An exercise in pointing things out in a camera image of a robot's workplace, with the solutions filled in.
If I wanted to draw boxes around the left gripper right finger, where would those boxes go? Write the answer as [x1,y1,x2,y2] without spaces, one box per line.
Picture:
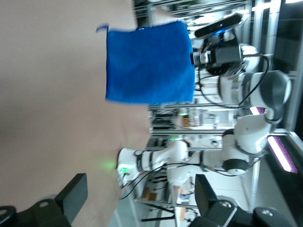
[194,174,239,227]

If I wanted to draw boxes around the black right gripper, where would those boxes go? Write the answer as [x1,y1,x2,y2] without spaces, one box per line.
[190,44,242,71]

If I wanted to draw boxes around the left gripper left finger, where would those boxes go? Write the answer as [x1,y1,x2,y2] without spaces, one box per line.
[30,173,89,227]

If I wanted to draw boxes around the blue towel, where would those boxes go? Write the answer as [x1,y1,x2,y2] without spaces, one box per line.
[95,19,196,106]

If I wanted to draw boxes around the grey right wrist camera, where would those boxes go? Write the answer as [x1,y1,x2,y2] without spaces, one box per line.
[194,13,246,39]

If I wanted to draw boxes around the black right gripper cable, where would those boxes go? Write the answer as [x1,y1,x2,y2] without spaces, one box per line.
[237,52,271,107]

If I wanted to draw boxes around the black right arm base cable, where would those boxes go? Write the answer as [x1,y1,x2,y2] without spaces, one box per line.
[120,162,172,202]

